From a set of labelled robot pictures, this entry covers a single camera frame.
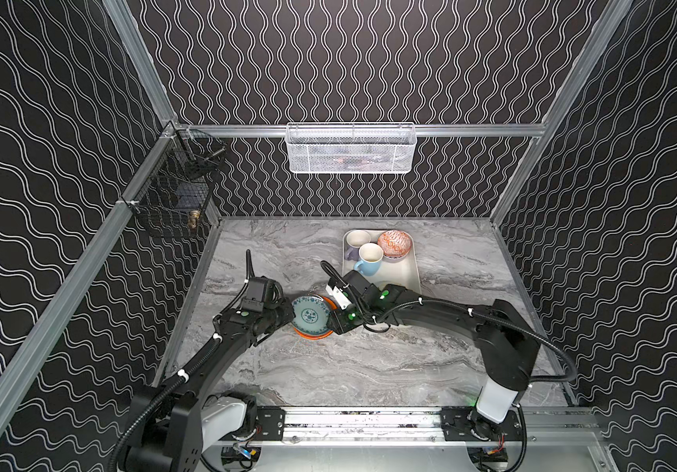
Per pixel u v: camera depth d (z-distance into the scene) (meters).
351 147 0.68
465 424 0.74
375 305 0.64
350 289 0.66
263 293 0.66
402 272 1.06
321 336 0.87
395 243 1.06
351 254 1.03
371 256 1.03
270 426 0.74
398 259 1.00
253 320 0.60
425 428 0.75
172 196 0.94
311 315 0.89
